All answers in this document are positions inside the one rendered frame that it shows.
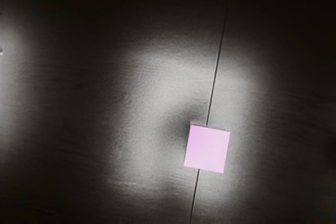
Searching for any pink block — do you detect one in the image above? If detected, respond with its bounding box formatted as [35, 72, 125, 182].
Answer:
[183, 122, 231, 174]

